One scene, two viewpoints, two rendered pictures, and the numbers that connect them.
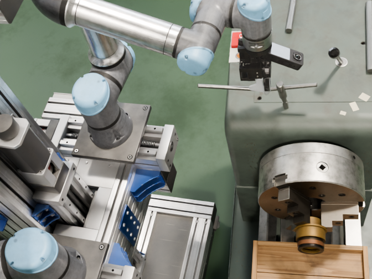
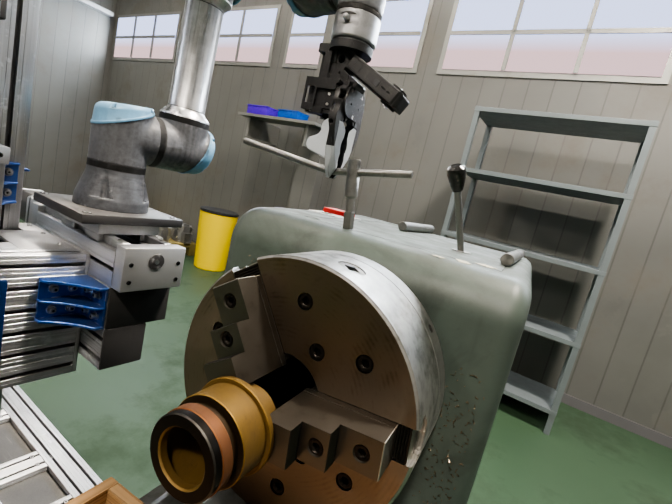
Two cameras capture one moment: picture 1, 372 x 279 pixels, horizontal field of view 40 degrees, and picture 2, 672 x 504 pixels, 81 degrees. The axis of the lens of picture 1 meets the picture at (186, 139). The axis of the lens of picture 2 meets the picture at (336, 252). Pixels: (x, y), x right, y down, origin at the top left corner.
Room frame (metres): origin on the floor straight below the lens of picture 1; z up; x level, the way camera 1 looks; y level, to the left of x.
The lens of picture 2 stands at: (0.16, -0.33, 1.32)
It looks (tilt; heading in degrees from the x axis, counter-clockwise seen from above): 9 degrees down; 2
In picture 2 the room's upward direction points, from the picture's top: 13 degrees clockwise
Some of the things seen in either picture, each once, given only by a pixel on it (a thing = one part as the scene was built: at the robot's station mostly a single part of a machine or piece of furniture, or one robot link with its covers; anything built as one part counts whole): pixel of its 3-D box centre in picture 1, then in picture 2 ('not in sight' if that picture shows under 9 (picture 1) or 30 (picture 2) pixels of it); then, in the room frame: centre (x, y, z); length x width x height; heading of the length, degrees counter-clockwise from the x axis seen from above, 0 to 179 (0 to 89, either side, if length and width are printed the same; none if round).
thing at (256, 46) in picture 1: (257, 37); (354, 33); (0.84, -0.25, 1.57); 0.08 x 0.08 x 0.05
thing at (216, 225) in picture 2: not in sight; (214, 238); (4.87, 1.34, 0.36); 0.47 x 0.46 x 0.73; 61
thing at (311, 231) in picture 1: (310, 234); (220, 432); (0.48, -0.25, 1.08); 0.09 x 0.09 x 0.09; 67
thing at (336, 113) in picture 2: (265, 78); (338, 119); (0.82, -0.26, 1.42); 0.05 x 0.02 x 0.09; 157
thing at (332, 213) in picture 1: (342, 211); (343, 435); (0.51, -0.36, 1.09); 0.12 x 0.11 x 0.05; 67
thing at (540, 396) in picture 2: not in sight; (515, 262); (3.22, -1.59, 1.07); 1.11 x 0.47 x 2.14; 61
